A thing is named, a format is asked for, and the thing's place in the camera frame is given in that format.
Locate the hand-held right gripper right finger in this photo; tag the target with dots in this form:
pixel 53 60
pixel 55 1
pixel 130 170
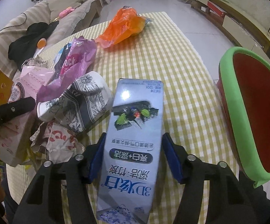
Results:
pixel 172 158

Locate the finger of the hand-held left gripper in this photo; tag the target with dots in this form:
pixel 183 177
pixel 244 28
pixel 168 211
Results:
pixel 11 112

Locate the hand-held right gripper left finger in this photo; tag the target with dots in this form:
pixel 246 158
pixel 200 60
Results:
pixel 97 158

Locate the pink packet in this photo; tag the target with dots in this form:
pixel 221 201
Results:
pixel 32 79

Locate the silver blue toothpaste box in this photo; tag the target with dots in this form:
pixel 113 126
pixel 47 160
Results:
pixel 130 121

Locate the red bin with green rim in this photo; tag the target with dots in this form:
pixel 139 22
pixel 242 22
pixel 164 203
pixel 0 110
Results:
pixel 253 98

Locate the white paper bag red print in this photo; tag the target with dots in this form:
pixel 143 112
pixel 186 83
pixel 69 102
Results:
pixel 13 140

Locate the red printed paper wrapper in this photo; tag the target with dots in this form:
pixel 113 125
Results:
pixel 58 137

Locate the floral print paper cup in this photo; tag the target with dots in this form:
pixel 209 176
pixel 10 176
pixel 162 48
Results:
pixel 86 98

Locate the white bottle with orange cap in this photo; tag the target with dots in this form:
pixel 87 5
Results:
pixel 41 43

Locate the blue and white wrapper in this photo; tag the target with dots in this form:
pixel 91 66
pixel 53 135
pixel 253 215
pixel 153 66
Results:
pixel 61 53

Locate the black clothing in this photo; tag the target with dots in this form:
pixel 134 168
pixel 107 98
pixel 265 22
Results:
pixel 32 37

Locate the purple plastic bag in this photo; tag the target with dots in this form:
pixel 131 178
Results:
pixel 79 65

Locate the beige striped sofa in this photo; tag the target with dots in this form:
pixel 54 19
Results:
pixel 9 23

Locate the pink toy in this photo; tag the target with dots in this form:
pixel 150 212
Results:
pixel 67 11

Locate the beige sofa cushion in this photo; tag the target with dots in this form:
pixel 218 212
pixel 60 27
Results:
pixel 65 4

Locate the orange plastic wrapper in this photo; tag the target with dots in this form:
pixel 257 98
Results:
pixel 121 25

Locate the cream wooden media cabinet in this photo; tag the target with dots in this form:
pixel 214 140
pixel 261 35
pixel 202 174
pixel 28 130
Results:
pixel 237 25

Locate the red box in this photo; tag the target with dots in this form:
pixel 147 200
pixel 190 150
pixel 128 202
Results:
pixel 216 8

